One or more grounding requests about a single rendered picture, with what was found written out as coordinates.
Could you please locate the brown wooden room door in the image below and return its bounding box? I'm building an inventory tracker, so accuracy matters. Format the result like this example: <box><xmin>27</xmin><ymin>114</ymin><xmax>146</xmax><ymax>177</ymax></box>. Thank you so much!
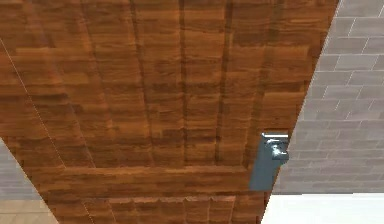
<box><xmin>0</xmin><ymin>0</ymin><xmax>341</xmax><ymax>224</ymax></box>

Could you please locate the grey metal door handle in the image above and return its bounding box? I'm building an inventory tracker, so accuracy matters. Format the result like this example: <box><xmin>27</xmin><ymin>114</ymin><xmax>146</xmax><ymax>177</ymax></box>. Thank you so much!
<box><xmin>248</xmin><ymin>132</ymin><xmax>290</xmax><ymax>192</ymax></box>

